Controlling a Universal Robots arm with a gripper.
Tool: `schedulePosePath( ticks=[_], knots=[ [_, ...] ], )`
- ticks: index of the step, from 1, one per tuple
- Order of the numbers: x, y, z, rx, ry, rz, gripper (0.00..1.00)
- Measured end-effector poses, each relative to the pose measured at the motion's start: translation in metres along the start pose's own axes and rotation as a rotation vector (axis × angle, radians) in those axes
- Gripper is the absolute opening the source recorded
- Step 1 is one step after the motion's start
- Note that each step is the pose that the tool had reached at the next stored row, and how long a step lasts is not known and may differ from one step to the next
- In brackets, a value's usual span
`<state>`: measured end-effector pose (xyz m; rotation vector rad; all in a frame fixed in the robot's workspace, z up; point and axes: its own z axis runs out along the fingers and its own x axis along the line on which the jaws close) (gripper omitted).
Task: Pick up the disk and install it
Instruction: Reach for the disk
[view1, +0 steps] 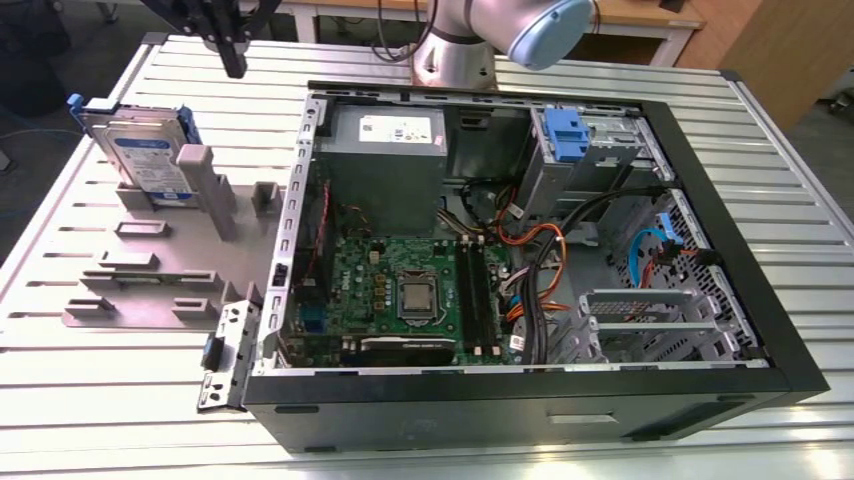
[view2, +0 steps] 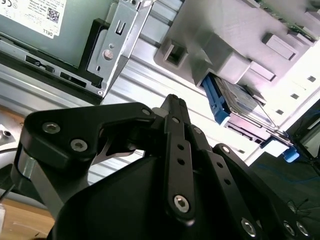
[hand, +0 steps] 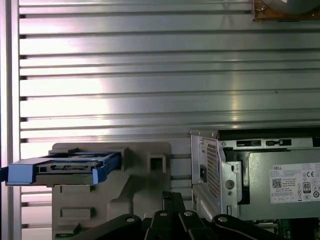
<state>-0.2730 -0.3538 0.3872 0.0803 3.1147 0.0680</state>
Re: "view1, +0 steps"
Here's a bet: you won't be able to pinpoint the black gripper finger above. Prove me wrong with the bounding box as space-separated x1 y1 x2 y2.
234 0 283 79
170 0 237 78

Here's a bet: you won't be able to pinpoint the hard disk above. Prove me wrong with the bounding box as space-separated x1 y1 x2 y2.
66 93 202 211

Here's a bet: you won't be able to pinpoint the blue data wire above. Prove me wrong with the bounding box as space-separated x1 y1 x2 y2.
630 213 689 291

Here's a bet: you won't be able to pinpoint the silver disk bay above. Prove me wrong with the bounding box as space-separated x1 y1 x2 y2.
577 287 769 366

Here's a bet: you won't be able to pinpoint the silver power supply unit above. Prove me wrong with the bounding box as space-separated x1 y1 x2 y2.
313 104 449 239

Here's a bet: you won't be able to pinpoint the grey parts rack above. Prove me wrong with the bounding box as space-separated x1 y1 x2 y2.
62 143 290 332

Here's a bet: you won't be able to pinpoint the green motherboard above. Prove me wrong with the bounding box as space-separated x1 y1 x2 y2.
286 234 529 366

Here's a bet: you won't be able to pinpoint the green RAM stick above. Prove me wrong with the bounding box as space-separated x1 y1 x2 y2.
113 273 195 289

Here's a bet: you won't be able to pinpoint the CPU socket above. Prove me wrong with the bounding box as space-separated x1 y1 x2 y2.
393 268 448 329

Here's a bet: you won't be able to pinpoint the blue plastic drive latch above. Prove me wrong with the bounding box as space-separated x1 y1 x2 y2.
544 107 593 164

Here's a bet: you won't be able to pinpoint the silver CPU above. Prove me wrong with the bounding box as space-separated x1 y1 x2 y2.
398 284 440 314

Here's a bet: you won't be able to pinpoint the silver optical drive cage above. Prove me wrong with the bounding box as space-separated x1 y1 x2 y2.
520 104 669 226

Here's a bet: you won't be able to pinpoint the black RAM slot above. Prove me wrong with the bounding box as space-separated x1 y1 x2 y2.
456 234 484 357
470 234 504 357

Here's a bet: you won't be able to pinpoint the wooden workbench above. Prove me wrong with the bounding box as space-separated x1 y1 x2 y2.
93 0 709 66

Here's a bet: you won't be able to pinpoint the black graphics card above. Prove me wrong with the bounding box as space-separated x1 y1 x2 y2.
340 335 460 366

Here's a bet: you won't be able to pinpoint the black open PC case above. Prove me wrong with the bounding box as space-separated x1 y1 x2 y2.
197 78 832 455

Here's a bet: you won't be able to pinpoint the brown wooden cabinet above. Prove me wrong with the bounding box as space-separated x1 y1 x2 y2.
673 0 854 131

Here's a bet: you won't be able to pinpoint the red black twisted wire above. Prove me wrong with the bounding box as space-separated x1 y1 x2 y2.
304 178 334 290

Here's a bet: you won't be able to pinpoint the silver card retention bracket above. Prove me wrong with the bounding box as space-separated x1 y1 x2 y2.
197 298 263 414

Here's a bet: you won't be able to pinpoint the blue bracket latch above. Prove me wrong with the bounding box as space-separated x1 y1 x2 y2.
202 333 227 372

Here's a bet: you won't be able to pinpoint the orange yellow power wires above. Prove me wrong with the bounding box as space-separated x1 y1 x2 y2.
437 182 577 326

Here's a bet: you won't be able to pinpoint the black cable bundle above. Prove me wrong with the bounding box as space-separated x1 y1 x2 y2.
520 184 673 364

